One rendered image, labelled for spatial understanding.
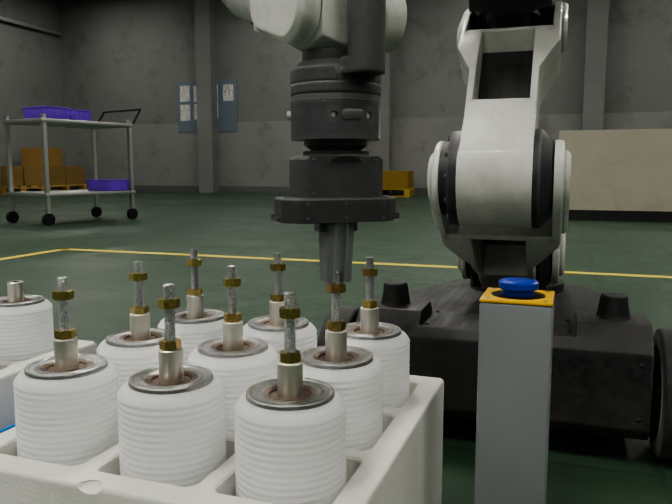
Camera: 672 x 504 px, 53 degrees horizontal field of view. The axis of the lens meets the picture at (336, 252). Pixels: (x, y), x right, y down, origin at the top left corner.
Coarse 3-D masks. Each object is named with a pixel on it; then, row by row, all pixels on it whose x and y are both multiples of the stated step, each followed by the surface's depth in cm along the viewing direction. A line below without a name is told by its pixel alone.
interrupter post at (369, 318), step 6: (360, 312) 79; (366, 312) 78; (372, 312) 78; (378, 312) 78; (360, 318) 79; (366, 318) 78; (372, 318) 78; (378, 318) 79; (360, 324) 79; (366, 324) 78; (372, 324) 78; (378, 324) 79; (360, 330) 79; (366, 330) 78; (372, 330) 78; (378, 330) 79
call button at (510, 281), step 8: (504, 280) 68; (512, 280) 68; (520, 280) 68; (528, 280) 68; (536, 280) 68; (504, 288) 68; (512, 288) 67; (520, 288) 67; (528, 288) 67; (536, 288) 67; (512, 296) 67; (520, 296) 67; (528, 296) 67
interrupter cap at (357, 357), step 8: (304, 352) 69; (312, 352) 69; (320, 352) 70; (352, 352) 70; (360, 352) 69; (368, 352) 69; (304, 360) 66; (312, 360) 66; (320, 360) 67; (352, 360) 67; (360, 360) 67; (368, 360) 66; (320, 368) 65; (328, 368) 64; (336, 368) 64; (344, 368) 64; (352, 368) 65
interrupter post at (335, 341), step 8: (328, 336) 67; (336, 336) 67; (344, 336) 67; (328, 344) 67; (336, 344) 67; (344, 344) 67; (328, 352) 67; (336, 352) 67; (344, 352) 67; (328, 360) 67; (336, 360) 67; (344, 360) 67
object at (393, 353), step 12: (372, 348) 75; (384, 348) 75; (396, 348) 75; (408, 348) 78; (384, 360) 75; (396, 360) 76; (408, 360) 78; (384, 372) 75; (396, 372) 76; (408, 372) 78; (384, 384) 75; (396, 384) 76; (408, 384) 79; (384, 396) 76; (396, 396) 76; (408, 396) 79
